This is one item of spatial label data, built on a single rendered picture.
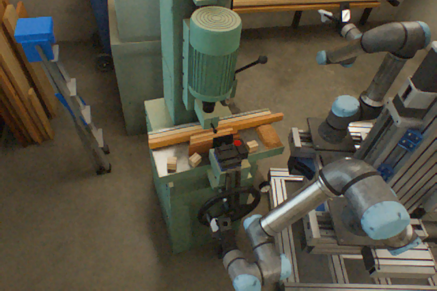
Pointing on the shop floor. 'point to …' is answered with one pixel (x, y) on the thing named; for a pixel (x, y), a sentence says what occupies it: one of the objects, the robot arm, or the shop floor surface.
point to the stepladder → (61, 82)
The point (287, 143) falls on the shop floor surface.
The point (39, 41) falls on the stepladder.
